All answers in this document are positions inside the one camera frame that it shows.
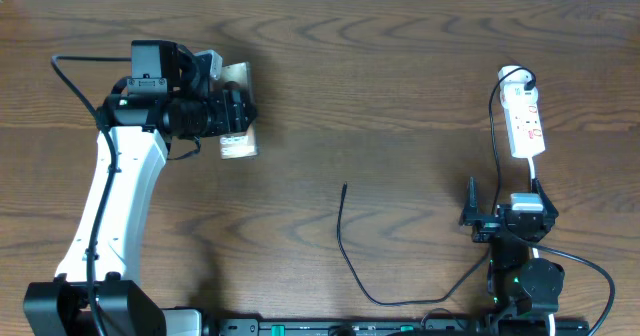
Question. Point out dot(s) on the white power strip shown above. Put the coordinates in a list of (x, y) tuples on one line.
[(522, 121)]

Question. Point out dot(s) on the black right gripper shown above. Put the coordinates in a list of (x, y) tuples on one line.
[(487, 226)]

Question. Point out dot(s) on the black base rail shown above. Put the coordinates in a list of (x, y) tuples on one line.
[(433, 326)]

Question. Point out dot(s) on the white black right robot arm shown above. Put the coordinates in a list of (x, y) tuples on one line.
[(525, 286)]

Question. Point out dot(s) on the white USB charger adapter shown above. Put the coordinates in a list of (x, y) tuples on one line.
[(514, 74)]

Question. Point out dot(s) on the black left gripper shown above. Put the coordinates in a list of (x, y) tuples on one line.
[(232, 113)]

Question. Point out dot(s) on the gold smartphone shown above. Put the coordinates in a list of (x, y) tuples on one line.
[(242, 144)]

